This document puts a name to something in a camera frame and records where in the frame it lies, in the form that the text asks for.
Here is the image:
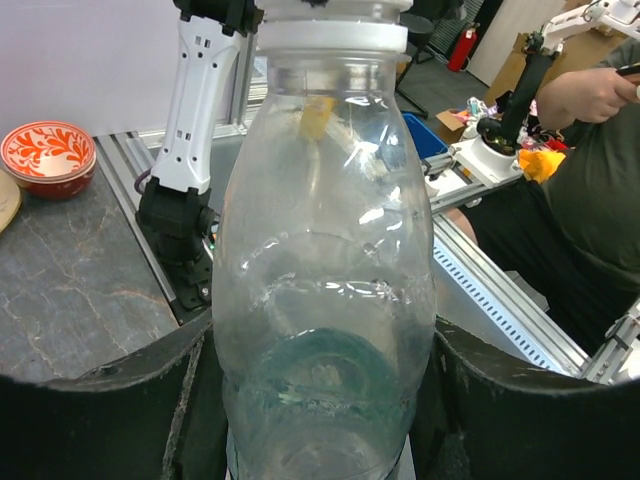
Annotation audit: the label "beige bird plate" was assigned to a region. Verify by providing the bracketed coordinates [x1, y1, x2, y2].
[0, 170, 22, 232]

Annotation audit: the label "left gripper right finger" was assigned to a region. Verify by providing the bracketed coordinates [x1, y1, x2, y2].
[410, 318, 639, 479]

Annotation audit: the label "blue plastic bin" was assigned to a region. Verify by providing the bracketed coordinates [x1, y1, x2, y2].
[402, 113, 449, 159]

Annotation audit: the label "red white patterned bowl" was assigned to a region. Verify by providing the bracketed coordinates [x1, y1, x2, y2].
[1, 121, 97, 200]

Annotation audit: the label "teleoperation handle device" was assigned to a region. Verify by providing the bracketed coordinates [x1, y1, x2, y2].
[423, 1, 639, 214]

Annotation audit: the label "slotted cable duct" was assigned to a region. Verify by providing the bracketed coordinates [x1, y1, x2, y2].
[433, 240, 562, 373]

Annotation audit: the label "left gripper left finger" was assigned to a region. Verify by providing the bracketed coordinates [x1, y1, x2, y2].
[1, 312, 227, 479]

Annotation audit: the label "person in green shirt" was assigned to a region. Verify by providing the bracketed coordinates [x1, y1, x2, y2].
[448, 38, 639, 355]

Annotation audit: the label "green label water bottle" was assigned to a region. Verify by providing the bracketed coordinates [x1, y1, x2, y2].
[212, 1, 436, 479]

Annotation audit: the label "red fire extinguisher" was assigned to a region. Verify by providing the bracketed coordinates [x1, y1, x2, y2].
[447, 23, 480, 72]

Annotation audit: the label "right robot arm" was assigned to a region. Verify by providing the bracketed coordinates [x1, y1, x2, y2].
[135, 1, 260, 311]

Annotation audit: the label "cardboard boxes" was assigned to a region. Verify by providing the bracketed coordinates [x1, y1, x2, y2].
[484, 29, 626, 106]

